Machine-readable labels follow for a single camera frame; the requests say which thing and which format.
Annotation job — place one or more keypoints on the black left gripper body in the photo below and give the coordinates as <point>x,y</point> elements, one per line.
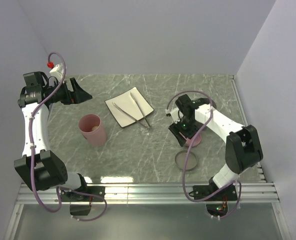
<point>62,95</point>

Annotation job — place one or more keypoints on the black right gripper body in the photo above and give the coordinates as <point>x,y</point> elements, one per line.
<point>187,127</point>

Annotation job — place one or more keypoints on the pink lid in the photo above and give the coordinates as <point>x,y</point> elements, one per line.
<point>189,141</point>

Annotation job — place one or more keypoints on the pink cup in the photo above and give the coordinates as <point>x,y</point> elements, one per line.
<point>96,138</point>

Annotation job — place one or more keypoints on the metal tongs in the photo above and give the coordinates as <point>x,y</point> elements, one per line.
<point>132,109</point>

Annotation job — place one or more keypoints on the grey metal cup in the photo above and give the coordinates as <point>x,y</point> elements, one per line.
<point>212,102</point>

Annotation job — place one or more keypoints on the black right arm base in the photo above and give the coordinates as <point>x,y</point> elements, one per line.
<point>221,202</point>

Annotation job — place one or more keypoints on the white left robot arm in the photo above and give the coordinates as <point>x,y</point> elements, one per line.
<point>39,168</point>

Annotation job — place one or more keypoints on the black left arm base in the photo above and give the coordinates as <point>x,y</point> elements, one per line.
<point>81,203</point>

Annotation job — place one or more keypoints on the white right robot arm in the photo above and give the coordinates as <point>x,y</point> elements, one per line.
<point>242,144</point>

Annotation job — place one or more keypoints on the white square plate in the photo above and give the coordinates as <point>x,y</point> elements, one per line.
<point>122,119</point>

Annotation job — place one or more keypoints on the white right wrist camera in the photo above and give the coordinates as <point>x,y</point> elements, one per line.
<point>175,114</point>

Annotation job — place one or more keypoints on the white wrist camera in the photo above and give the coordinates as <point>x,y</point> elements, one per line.
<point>57,71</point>
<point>175,114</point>

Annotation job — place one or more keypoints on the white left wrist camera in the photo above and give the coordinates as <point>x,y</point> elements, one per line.
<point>57,71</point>

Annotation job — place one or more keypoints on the aluminium rail frame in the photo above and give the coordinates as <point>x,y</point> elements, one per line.
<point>143,190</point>

